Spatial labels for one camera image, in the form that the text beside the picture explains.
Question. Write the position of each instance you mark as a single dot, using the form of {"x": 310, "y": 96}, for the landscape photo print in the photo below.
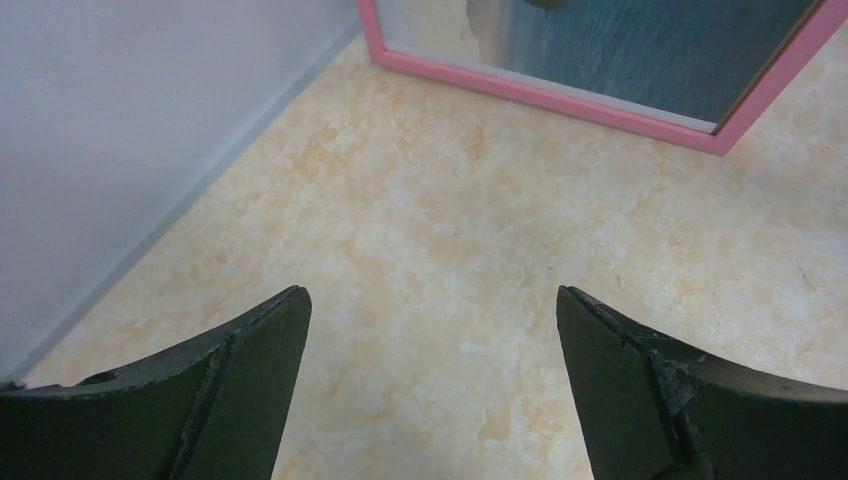
{"x": 685, "y": 62}

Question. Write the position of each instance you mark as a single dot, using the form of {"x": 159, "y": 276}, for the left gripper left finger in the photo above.
{"x": 211, "y": 407}

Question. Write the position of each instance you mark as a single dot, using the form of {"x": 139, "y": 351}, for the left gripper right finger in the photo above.
{"x": 653, "y": 407}

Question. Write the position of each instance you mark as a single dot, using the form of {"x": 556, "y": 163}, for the pink wooden picture frame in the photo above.
{"x": 820, "y": 25}

